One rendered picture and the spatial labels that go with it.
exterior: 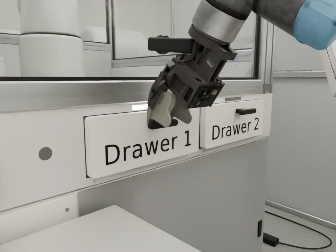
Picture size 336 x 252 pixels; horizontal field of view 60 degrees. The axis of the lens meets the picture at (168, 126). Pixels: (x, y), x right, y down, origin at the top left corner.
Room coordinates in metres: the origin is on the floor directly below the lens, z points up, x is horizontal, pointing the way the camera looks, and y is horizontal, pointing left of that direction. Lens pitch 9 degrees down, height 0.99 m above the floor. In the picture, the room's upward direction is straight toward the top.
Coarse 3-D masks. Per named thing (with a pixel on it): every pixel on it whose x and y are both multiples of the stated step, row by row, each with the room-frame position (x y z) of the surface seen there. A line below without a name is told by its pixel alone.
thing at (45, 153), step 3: (45, 147) 0.45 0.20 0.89; (48, 147) 0.46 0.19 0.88; (42, 150) 0.45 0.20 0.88; (45, 150) 0.45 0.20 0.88; (48, 150) 0.46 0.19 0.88; (51, 150) 0.46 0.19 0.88; (39, 153) 0.45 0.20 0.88; (42, 153) 0.45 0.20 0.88; (45, 153) 0.45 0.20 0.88; (48, 153) 0.46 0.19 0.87; (51, 153) 0.46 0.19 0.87; (39, 156) 0.45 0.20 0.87; (42, 156) 0.45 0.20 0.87; (45, 156) 0.45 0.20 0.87; (48, 156) 0.46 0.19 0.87; (42, 159) 0.45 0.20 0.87; (45, 159) 0.45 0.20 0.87
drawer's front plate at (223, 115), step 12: (204, 108) 0.71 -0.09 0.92; (216, 108) 0.74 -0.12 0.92; (228, 108) 0.78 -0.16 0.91; (204, 120) 0.71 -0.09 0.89; (216, 120) 0.74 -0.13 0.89; (228, 120) 0.78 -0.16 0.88; (240, 120) 0.82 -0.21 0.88; (252, 120) 0.86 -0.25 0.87; (204, 132) 0.71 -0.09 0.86; (216, 132) 0.74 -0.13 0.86; (228, 132) 0.78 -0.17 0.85; (240, 132) 0.82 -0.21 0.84; (252, 132) 0.87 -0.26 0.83; (204, 144) 0.71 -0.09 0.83; (216, 144) 0.74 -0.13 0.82
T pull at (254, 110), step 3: (240, 108) 0.81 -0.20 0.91; (252, 108) 0.80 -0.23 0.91; (255, 108) 0.81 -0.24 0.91; (237, 111) 0.79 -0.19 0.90; (240, 111) 0.76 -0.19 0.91; (243, 111) 0.76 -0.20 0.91; (246, 111) 0.77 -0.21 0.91; (249, 111) 0.78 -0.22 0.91; (252, 111) 0.79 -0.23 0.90; (255, 111) 0.80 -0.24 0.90; (240, 114) 0.76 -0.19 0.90; (243, 114) 0.76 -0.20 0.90; (246, 114) 0.77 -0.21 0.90
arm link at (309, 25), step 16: (256, 0) 0.41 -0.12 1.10; (272, 0) 0.39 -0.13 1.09; (288, 0) 0.38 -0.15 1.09; (304, 0) 0.37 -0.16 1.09; (320, 0) 0.36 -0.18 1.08; (272, 16) 0.40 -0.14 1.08; (288, 16) 0.38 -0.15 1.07; (304, 16) 0.37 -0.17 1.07; (320, 16) 0.36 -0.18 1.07; (288, 32) 0.40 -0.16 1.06; (304, 32) 0.38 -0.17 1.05; (320, 32) 0.36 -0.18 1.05; (320, 48) 0.38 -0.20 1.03
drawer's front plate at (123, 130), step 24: (96, 120) 0.50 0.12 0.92; (120, 120) 0.53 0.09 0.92; (144, 120) 0.57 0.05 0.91; (192, 120) 0.67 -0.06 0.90; (96, 144) 0.50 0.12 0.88; (120, 144) 0.53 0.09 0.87; (144, 144) 0.57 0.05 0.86; (192, 144) 0.68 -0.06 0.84; (96, 168) 0.50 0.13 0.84; (120, 168) 0.53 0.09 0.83
